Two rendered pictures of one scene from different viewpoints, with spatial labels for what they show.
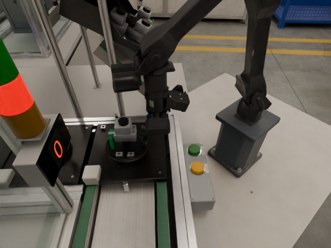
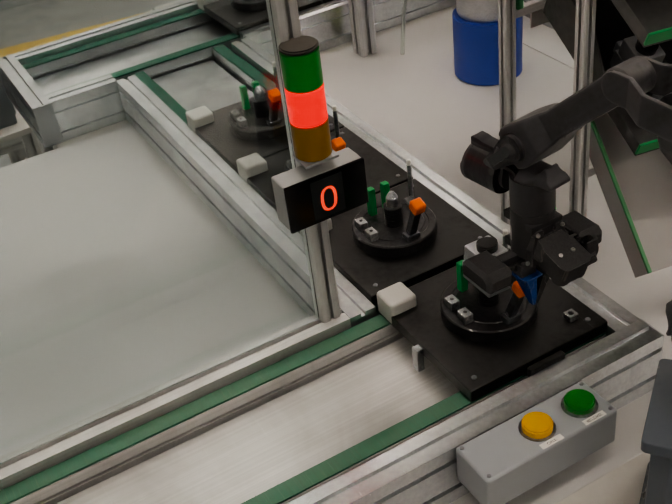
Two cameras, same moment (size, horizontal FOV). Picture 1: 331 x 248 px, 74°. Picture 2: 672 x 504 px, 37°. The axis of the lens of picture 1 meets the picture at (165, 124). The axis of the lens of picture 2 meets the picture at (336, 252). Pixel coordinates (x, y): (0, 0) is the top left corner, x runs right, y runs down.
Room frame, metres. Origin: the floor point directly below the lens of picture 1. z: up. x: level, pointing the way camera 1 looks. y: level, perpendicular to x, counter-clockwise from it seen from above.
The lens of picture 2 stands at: (-0.16, -0.83, 1.92)
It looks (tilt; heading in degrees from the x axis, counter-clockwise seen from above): 36 degrees down; 68
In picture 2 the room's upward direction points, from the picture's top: 8 degrees counter-clockwise
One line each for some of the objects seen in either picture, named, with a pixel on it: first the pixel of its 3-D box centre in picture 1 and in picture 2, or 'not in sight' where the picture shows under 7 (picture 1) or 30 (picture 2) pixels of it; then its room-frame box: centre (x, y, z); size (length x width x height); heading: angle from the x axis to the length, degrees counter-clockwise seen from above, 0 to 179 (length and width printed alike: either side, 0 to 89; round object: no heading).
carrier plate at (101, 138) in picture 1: (128, 149); (488, 315); (0.46, 0.12, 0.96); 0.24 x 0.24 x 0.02; 3
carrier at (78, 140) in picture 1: (43, 142); (392, 211); (0.44, 0.38, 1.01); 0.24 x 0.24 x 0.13; 3
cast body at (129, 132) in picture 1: (121, 128); (483, 259); (0.46, 0.13, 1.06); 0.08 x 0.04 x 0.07; 93
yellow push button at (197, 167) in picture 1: (197, 168); (537, 427); (0.38, -0.10, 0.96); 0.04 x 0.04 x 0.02
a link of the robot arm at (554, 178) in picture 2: (155, 74); (532, 182); (0.46, 0.02, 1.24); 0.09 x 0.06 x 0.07; 100
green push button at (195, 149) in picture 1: (194, 150); (579, 404); (0.45, -0.09, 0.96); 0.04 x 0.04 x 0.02
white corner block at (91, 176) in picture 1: (92, 174); (396, 303); (0.35, 0.21, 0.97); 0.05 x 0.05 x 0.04; 3
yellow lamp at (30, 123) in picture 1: (23, 117); (311, 136); (0.26, 0.23, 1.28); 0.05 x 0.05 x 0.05
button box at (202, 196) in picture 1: (196, 173); (537, 443); (0.38, -0.10, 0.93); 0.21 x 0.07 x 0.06; 3
